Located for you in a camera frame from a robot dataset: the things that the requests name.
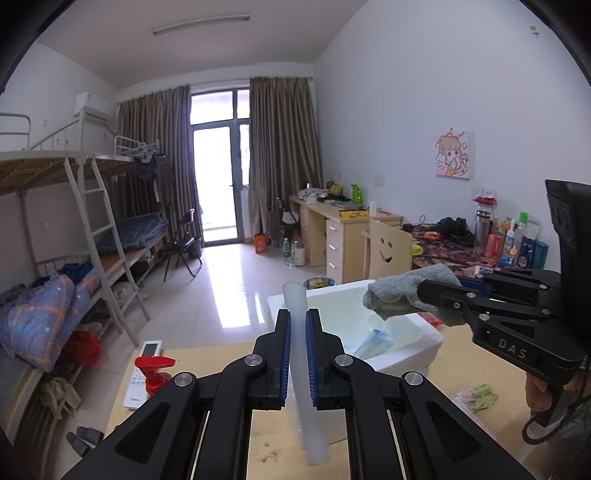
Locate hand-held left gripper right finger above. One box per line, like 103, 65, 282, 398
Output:
305, 308, 536, 480

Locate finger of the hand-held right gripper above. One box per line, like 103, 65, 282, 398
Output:
417, 278, 553, 327
458, 270, 563, 308

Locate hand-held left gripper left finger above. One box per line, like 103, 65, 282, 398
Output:
60, 309, 293, 480

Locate floral packet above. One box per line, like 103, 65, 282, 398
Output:
455, 384, 499, 411

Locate person's right hand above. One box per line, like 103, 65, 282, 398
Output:
525, 370, 563, 415

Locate blue plaid mattress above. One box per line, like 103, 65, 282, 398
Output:
97, 216, 169, 254

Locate light wooden desk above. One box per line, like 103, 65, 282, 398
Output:
289, 194, 403, 284

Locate grey metal ladder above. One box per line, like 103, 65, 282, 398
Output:
65, 157, 151, 347

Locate brown curtain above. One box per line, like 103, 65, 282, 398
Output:
248, 76, 323, 236
117, 84, 204, 241

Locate dark blue bottle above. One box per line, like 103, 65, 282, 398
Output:
516, 237, 536, 268

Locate black headphones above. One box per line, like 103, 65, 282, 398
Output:
436, 217, 474, 241

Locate white lotion bottle red pump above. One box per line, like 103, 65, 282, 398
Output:
135, 355, 176, 398

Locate white air conditioner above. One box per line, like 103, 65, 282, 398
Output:
74, 92, 115, 121

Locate translucent white plastic tube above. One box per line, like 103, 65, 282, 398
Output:
283, 281, 332, 467

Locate white remote control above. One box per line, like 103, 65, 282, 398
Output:
124, 340, 163, 409

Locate wooden chair with smiley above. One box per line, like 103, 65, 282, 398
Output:
362, 219, 413, 280

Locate white foam box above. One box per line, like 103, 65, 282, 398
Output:
267, 278, 444, 374

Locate clear thermos bottle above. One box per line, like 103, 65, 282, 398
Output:
474, 210, 494, 252

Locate desk with patterned cloth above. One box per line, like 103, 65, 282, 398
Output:
402, 226, 548, 278

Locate beige cloth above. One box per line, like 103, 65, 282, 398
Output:
39, 376, 79, 418

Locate ceiling tube light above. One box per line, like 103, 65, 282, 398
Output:
153, 14, 251, 37

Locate grey cloth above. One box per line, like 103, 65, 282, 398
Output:
362, 263, 462, 321

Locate blue patterned quilt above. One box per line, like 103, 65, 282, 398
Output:
0, 265, 100, 372

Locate red bag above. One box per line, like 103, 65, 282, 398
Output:
62, 330, 102, 365

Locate black folding chair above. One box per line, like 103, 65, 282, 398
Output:
164, 209, 204, 282

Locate cartoon wall poster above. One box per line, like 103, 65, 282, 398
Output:
434, 131, 475, 180

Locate hanging dark clothes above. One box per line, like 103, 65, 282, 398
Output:
130, 154, 176, 204

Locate grey metal bunk bed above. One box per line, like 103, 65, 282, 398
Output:
92, 136, 171, 296
0, 113, 139, 462

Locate glass balcony door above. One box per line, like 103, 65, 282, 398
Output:
189, 90, 252, 245

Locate small blue labelled bottle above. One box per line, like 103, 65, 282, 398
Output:
353, 329, 393, 358

